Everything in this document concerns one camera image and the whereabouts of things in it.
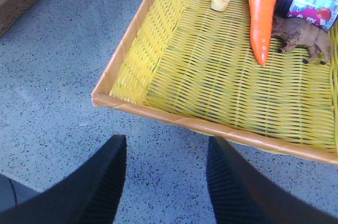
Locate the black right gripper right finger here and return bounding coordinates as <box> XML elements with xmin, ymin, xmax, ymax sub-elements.
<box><xmin>206</xmin><ymin>136</ymin><xmax>337</xmax><ymax>223</ymax></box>

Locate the brown toy animal figure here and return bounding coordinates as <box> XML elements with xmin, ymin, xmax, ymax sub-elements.
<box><xmin>272</xmin><ymin>15</ymin><xmax>334</xmax><ymax>64</ymax></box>

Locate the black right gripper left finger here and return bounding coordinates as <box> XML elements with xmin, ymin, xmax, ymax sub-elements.
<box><xmin>1</xmin><ymin>135</ymin><xmax>127</xmax><ymax>223</ymax></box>

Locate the yellow woven basket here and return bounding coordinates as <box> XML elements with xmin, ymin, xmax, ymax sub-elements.
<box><xmin>92</xmin><ymin>0</ymin><xmax>337</xmax><ymax>165</ymax></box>

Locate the small labelled jar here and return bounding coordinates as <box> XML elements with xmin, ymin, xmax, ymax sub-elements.
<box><xmin>275</xmin><ymin>0</ymin><xmax>337</xmax><ymax>32</ymax></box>

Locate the orange toy carrot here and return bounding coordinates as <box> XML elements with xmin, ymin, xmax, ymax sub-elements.
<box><xmin>249</xmin><ymin>0</ymin><xmax>277</xmax><ymax>66</ymax></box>

